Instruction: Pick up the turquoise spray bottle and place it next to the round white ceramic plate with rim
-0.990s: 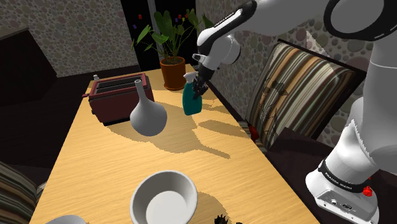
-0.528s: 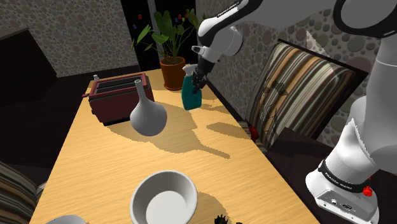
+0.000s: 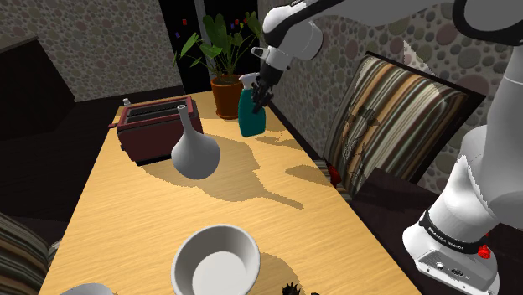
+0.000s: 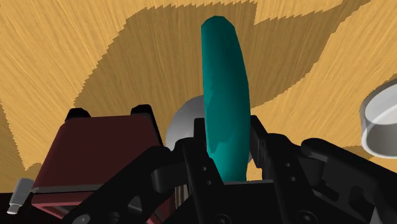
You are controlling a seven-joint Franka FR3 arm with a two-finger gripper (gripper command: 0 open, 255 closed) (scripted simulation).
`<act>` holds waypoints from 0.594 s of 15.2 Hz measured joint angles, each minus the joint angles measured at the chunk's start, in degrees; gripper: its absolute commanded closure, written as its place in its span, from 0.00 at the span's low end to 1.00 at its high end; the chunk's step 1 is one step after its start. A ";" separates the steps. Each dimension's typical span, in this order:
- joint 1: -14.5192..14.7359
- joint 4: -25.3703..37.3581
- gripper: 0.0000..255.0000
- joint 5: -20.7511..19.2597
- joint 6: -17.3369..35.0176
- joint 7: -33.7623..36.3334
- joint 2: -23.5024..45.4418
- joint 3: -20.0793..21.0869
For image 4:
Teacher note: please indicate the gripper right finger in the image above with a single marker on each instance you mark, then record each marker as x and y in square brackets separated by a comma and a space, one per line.
[279, 161]

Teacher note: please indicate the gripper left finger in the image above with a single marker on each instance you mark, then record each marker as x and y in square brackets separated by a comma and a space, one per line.
[198, 164]

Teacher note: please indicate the teal elongated object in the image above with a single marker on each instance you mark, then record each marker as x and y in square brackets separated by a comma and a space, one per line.
[225, 93]

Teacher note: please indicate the grey round bowl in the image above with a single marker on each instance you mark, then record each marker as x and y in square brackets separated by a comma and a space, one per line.
[186, 124]

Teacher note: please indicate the dark red box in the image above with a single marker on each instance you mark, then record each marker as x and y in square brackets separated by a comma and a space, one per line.
[93, 152]

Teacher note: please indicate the white round cup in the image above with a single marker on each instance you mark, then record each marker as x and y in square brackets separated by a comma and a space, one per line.
[380, 124]

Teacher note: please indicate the small grey cylinder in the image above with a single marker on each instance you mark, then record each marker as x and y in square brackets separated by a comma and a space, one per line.
[19, 195]

